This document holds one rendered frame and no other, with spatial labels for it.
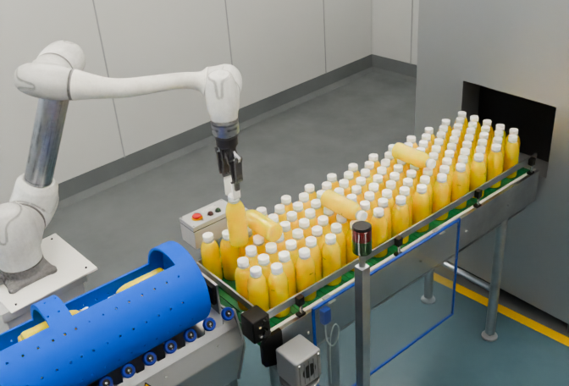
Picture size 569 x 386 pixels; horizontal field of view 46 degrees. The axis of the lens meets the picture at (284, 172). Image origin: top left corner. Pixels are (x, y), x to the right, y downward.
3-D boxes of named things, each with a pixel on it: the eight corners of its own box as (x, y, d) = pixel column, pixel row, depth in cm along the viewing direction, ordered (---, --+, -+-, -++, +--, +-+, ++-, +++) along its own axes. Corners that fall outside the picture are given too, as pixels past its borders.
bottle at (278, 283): (277, 303, 236) (273, 261, 227) (294, 308, 233) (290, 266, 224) (266, 315, 231) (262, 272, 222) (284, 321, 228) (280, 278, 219)
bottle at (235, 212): (229, 249, 235) (223, 204, 226) (229, 237, 241) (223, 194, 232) (249, 247, 235) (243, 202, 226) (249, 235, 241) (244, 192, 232)
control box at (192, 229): (182, 239, 257) (179, 217, 253) (224, 219, 268) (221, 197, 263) (196, 250, 251) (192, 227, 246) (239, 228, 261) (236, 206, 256)
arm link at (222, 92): (240, 124, 210) (242, 107, 221) (234, 77, 202) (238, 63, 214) (206, 125, 210) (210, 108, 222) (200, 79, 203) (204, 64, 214)
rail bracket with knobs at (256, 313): (239, 334, 223) (236, 311, 218) (256, 324, 227) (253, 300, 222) (256, 350, 216) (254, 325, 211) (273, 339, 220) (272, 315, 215)
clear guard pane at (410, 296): (318, 410, 248) (313, 309, 225) (450, 312, 291) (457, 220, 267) (319, 410, 248) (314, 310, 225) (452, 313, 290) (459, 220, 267)
